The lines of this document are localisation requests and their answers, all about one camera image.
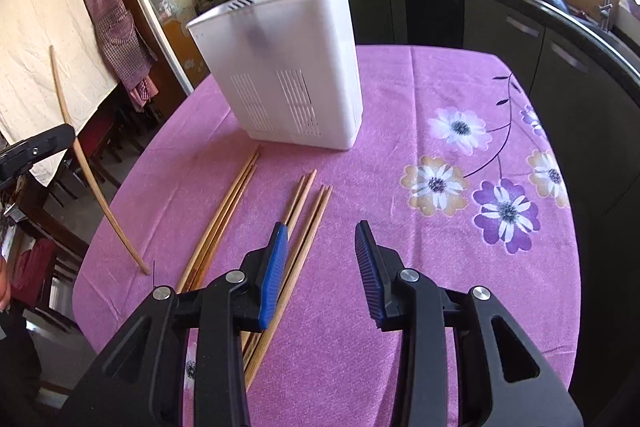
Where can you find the dark wooden chair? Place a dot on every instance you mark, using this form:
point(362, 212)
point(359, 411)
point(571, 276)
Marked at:
point(37, 267)
point(100, 142)

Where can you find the long thin bamboo stick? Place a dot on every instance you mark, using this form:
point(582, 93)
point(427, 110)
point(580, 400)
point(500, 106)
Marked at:
point(102, 205)

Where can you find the checked pink apron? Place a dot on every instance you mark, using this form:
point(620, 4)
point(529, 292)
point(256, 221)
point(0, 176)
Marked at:
point(117, 37)

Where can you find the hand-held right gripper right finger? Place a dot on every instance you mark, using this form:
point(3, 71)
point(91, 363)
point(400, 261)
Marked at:
point(367, 277)

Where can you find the purple floral tablecloth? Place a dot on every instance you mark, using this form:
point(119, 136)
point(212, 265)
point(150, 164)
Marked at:
point(400, 232)

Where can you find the white plastic chopstick holder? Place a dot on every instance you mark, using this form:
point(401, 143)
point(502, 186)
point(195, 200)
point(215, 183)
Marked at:
point(280, 57)

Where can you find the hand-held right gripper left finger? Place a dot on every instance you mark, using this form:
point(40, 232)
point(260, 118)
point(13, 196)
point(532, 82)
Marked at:
point(274, 277)

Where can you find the dark stone countertop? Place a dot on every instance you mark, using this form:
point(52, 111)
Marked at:
point(575, 14)

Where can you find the white hanging cloth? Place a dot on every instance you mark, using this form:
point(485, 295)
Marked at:
point(35, 32)

